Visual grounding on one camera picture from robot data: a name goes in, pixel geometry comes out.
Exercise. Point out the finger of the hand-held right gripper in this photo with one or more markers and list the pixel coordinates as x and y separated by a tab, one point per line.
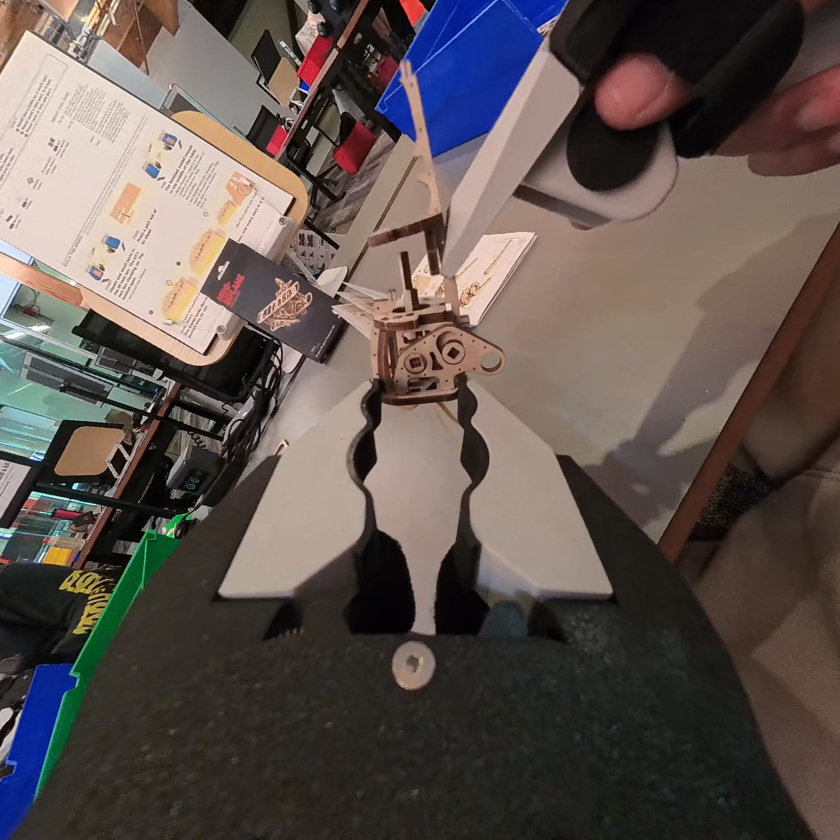
505	151

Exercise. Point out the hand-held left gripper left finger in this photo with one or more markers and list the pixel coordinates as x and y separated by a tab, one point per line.
308	525

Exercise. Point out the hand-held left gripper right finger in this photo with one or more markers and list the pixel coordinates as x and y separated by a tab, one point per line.
538	525

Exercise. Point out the wooden model assembly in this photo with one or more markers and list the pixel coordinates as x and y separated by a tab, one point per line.
433	354

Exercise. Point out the person's right hand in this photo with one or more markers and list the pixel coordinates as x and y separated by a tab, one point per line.
636	92

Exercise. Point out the blue plastic bin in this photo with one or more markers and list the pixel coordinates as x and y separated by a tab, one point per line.
33	754
459	65

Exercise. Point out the instruction booklet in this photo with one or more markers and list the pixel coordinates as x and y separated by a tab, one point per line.
499	269

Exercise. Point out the grey power adapter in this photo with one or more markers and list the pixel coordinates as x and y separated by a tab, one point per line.
193	476

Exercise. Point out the red chair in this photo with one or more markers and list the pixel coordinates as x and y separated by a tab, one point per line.
354	148

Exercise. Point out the green plastic bin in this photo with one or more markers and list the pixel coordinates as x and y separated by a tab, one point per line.
131	590

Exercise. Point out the printed paper sheet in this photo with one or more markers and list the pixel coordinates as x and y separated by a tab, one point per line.
315	249

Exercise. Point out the black product box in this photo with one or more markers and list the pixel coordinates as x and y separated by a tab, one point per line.
275	308

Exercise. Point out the wooden seat stool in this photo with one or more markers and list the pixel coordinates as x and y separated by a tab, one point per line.
88	449

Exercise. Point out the black cloth yellow print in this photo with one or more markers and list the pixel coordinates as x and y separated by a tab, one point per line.
52	604

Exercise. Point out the person's beige pants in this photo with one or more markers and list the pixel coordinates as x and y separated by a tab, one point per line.
774	656

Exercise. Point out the wooden instruction board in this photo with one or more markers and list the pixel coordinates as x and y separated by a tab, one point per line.
98	184

